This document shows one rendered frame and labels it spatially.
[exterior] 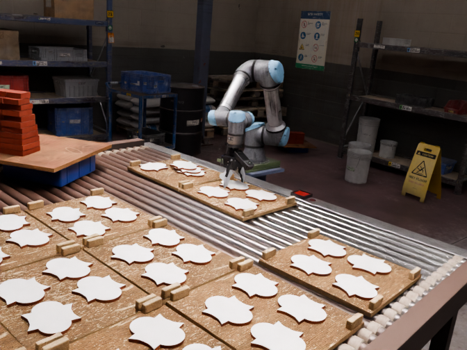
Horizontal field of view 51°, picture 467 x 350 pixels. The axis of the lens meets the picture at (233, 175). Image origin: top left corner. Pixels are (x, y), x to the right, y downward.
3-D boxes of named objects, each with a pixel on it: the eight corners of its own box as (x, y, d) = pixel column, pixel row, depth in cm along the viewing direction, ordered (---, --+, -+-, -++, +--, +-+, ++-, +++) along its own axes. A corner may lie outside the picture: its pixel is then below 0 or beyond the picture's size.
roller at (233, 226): (78, 162, 271) (78, 153, 269) (420, 315, 147) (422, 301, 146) (70, 163, 267) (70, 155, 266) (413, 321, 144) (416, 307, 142)
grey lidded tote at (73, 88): (86, 92, 667) (86, 75, 660) (100, 96, 644) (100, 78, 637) (51, 94, 632) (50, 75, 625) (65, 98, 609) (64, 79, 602)
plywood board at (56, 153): (26, 135, 260) (26, 131, 260) (111, 147, 249) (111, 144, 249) (-47, 155, 213) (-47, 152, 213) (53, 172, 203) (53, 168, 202)
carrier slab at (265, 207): (233, 180, 246) (233, 177, 246) (297, 205, 219) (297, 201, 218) (178, 192, 222) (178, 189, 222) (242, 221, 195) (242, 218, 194)
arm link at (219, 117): (237, 54, 263) (204, 113, 234) (256, 55, 259) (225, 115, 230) (241, 72, 272) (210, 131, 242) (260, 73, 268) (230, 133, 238)
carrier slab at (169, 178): (180, 160, 274) (180, 157, 274) (231, 179, 247) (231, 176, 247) (127, 169, 250) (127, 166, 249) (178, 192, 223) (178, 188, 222)
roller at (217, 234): (62, 164, 263) (61, 155, 262) (405, 328, 140) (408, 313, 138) (53, 166, 260) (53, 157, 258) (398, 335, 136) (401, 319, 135)
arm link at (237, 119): (249, 111, 226) (242, 113, 219) (247, 134, 229) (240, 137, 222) (233, 108, 229) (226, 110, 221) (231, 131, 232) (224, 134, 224)
